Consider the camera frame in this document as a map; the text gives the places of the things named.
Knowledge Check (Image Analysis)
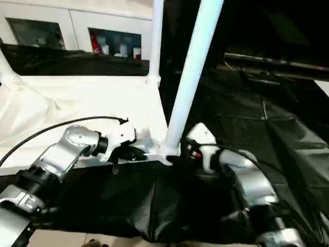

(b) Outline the white plastic table top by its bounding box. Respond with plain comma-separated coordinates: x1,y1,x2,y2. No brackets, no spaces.
0,73,181,176

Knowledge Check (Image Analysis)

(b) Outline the black mat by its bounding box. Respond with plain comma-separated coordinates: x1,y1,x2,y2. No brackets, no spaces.
0,43,329,244

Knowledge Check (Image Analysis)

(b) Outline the grey robot left foot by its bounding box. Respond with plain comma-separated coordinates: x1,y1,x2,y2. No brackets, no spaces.
84,239,106,247

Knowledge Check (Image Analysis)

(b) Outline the red bottle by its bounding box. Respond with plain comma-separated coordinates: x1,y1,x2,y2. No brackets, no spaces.
90,33,100,54

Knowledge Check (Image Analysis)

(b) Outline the dark metal pole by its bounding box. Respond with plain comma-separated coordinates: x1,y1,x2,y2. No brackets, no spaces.
223,52,329,72

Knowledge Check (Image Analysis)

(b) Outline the white glass-door cabinet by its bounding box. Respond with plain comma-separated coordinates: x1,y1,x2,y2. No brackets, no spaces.
0,0,155,62

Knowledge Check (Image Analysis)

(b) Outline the white flat board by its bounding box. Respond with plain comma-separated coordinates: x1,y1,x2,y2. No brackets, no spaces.
315,80,329,98

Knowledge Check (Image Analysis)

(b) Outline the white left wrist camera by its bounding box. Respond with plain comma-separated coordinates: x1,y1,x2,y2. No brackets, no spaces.
102,118,138,163

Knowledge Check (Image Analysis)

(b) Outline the black right camera cable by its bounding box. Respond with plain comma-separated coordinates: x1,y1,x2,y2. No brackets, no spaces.
200,143,284,202

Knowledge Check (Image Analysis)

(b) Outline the black camera cable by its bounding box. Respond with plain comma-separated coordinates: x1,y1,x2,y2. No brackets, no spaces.
200,143,284,202
0,116,129,165

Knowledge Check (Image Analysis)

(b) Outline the black left camera cable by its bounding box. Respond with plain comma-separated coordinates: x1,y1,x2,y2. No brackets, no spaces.
0,116,129,165

